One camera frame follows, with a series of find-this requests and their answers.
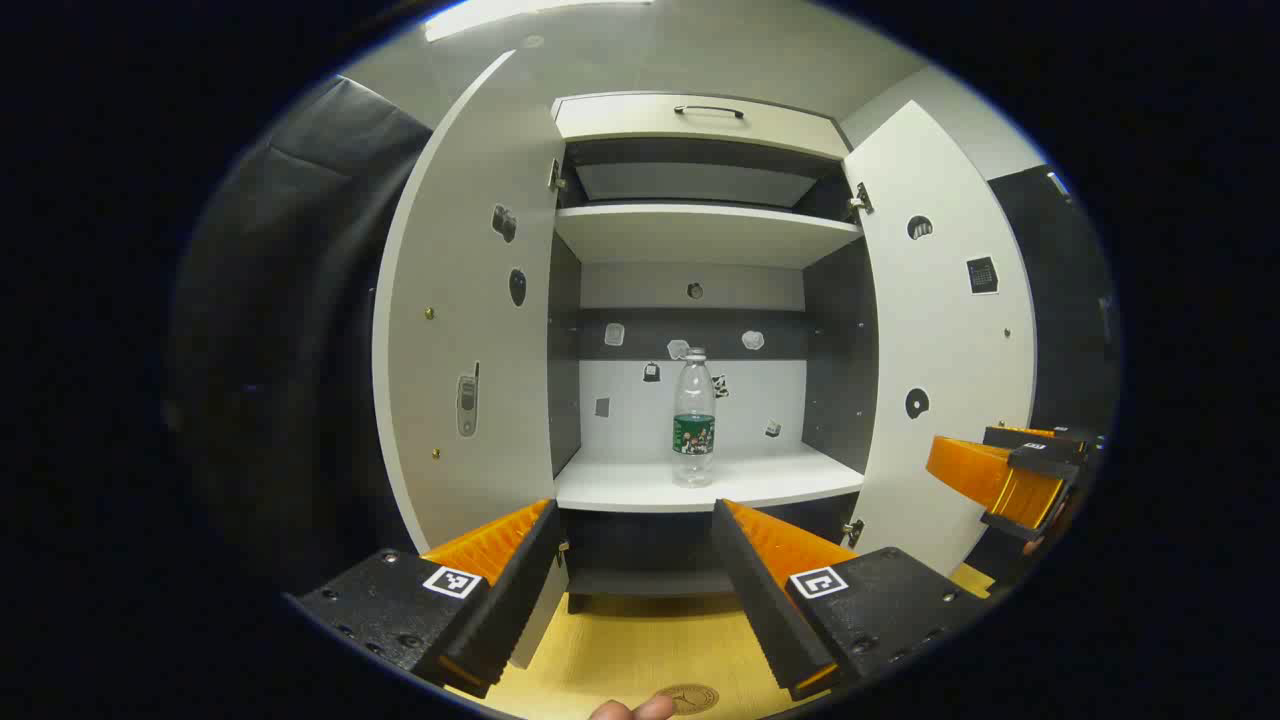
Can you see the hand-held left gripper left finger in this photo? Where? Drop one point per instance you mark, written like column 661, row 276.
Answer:
column 520, row 600

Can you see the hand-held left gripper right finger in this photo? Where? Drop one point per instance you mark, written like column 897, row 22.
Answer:
column 760, row 600

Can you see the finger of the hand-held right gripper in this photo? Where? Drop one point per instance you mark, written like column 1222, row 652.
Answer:
column 975, row 470

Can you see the white cabinet door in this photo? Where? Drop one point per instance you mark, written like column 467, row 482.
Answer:
column 460, row 300
column 950, row 330

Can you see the clear plastic bottle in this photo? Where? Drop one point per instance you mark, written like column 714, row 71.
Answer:
column 693, row 420

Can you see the white and grey cabinet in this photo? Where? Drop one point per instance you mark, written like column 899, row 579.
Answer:
column 700, row 235

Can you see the white cabinet drawer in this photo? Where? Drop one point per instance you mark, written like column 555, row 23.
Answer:
column 640, row 120

